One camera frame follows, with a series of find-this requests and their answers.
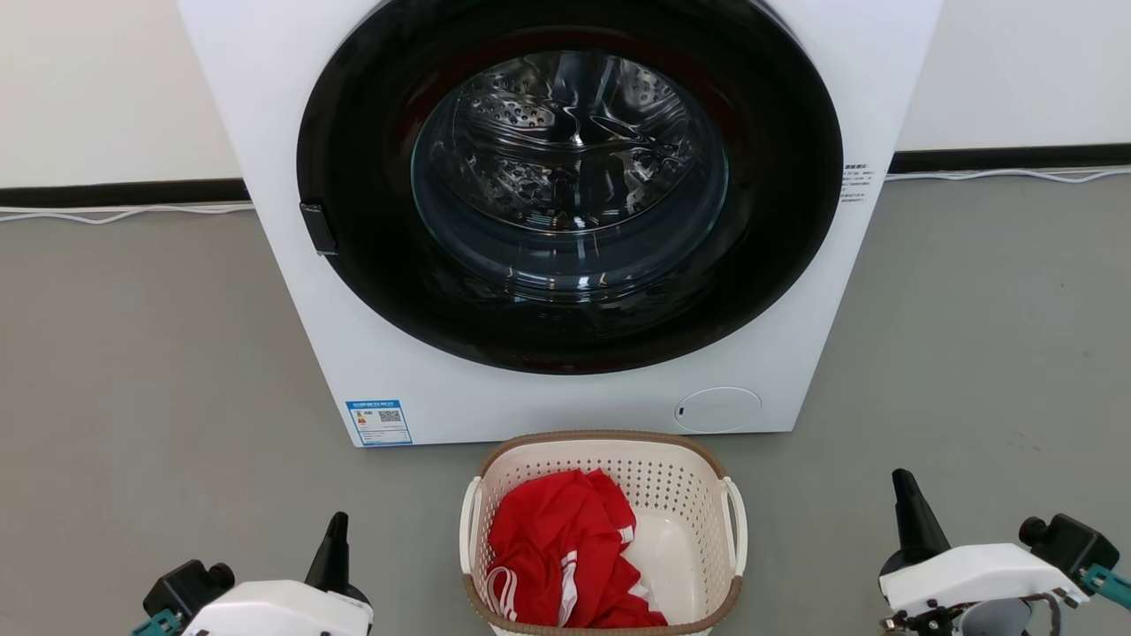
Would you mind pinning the steel washer drum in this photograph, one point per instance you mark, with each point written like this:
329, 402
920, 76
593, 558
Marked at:
570, 132

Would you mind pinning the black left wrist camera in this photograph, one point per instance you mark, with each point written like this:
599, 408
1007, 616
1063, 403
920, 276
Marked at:
185, 587

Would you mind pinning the red garment with white stripes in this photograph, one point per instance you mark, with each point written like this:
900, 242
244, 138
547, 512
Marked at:
552, 539

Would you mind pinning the black baseboard strip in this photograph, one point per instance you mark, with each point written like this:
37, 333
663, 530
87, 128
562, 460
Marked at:
1016, 157
124, 193

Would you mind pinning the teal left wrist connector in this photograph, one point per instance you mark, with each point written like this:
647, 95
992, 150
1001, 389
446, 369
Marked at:
159, 624

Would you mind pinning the white front-load washing machine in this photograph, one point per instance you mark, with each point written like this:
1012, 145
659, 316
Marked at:
353, 371

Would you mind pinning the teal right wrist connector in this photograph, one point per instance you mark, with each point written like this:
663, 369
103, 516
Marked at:
1109, 586

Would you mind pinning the black round washer door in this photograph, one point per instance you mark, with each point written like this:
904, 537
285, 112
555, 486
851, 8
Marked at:
353, 150

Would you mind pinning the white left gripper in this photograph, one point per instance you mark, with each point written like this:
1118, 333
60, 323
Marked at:
274, 611

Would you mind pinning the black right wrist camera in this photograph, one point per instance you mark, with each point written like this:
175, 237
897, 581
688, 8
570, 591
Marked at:
1069, 541

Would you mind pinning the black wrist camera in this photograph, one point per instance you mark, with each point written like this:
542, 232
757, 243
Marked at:
185, 587
1069, 541

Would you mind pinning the small text sticker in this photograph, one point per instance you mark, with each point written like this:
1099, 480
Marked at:
857, 183

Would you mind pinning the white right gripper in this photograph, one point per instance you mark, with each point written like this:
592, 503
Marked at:
972, 574

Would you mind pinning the white perforated laundry basket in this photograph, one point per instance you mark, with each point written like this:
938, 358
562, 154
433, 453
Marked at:
671, 473

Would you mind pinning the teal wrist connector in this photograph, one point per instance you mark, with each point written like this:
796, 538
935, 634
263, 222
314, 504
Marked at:
1109, 586
159, 624

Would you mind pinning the round white filter cover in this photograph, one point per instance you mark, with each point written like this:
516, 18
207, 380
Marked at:
717, 410

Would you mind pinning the blue energy label sticker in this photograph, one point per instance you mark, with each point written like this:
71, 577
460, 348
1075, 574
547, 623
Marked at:
378, 422

